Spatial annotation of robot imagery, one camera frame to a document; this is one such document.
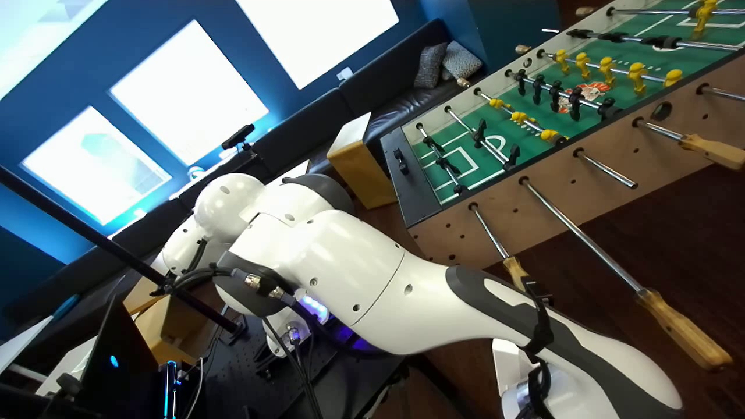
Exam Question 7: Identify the black score counter beads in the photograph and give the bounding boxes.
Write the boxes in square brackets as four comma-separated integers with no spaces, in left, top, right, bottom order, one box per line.
[390,146,415,185]

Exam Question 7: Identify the bright window pane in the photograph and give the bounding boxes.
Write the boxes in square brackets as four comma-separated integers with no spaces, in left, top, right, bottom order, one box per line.
[0,0,106,101]
[20,104,174,229]
[234,0,402,92]
[110,18,271,167]

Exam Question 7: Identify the steel rod five black players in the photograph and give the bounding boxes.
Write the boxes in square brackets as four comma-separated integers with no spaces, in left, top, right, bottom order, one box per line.
[506,67,745,173]

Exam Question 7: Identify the wooden cube white lid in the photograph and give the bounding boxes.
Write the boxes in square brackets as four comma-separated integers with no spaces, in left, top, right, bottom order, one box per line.
[323,110,395,212]

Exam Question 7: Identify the steel rod two black players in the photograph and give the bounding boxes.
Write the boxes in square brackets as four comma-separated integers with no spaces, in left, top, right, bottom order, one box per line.
[442,104,735,373]

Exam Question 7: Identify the wooden foosball table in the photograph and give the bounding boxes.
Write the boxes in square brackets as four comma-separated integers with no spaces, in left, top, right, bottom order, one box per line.
[379,0,745,270]

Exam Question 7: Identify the black laptop screen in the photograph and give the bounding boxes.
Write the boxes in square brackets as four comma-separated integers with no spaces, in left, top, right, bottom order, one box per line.
[71,293,163,419]

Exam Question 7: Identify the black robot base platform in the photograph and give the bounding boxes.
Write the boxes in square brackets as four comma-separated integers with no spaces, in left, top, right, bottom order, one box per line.
[203,309,437,419]

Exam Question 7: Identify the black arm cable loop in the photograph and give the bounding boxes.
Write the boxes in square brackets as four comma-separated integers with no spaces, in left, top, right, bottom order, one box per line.
[166,264,323,419]

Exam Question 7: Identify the steel rod three yellow players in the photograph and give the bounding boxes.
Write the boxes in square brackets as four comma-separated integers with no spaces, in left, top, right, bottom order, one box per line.
[454,75,641,191]

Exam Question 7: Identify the brown cardboard box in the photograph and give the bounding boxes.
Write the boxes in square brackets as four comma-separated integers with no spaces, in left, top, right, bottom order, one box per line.
[124,276,229,367]

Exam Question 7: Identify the light grey cushion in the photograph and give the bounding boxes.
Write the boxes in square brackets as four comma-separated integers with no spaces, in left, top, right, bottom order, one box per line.
[442,40,485,81]

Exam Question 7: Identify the steel rod five yellow players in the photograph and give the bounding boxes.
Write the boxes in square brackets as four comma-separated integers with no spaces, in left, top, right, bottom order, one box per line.
[510,43,745,104]

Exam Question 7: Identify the steel rod two yellow players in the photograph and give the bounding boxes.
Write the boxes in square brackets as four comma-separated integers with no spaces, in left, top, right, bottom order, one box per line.
[574,0,745,40]

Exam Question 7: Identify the black camera on stand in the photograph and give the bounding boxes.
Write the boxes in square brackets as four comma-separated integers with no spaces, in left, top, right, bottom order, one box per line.
[218,121,258,154]

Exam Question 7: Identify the black diagonal stand pole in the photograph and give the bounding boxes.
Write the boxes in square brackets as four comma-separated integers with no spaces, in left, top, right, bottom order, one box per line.
[0,163,247,338]

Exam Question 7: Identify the steel rod three black players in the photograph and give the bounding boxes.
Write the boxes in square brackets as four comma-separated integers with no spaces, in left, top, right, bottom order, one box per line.
[415,121,532,293]
[543,25,745,57]

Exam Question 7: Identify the dark grey cushion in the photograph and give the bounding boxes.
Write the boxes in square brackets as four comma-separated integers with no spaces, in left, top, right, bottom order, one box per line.
[415,43,450,89]

